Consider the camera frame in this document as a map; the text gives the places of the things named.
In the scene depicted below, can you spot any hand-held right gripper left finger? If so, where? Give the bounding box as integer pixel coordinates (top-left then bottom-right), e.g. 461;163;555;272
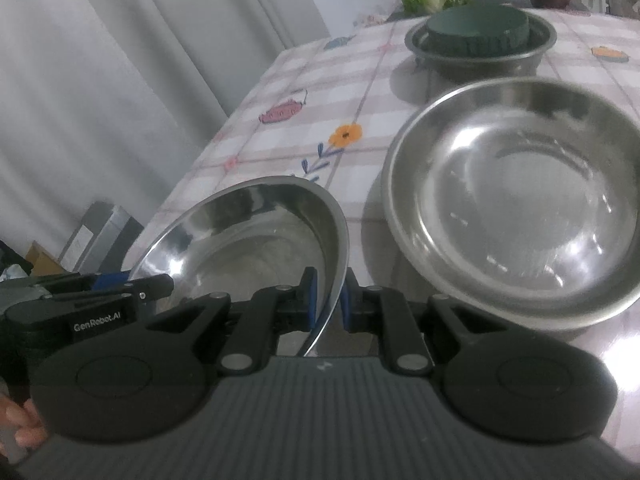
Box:
145;266;319;376

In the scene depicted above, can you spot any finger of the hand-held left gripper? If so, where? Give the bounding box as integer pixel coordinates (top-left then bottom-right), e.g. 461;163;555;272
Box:
30;271;132;293
47;274;175;311

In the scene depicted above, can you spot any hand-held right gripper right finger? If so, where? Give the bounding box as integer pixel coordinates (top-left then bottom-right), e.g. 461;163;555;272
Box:
339;266;493;377

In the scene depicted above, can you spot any large stainless steel plate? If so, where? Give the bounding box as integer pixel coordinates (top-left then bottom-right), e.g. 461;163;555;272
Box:
381;77;640;333
121;175;351;358

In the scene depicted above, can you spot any stainless steel bowl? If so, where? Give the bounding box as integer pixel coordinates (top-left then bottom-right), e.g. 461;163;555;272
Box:
404;10;558;82

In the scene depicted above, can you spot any green ceramic bowl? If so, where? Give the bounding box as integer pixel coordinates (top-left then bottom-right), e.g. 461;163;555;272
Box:
426;2;531;57

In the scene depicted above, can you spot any person's left hand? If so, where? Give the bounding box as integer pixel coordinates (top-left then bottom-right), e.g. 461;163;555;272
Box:
0;394;48;463

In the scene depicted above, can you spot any grey box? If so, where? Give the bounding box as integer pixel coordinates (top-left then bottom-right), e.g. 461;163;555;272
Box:
57;201;146;276

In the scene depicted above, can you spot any brown cardboard box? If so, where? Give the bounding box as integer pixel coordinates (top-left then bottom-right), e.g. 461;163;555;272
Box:
25;240;66;276

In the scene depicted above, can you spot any white curtain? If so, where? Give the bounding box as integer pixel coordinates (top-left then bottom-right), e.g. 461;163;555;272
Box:
0;0;333;281

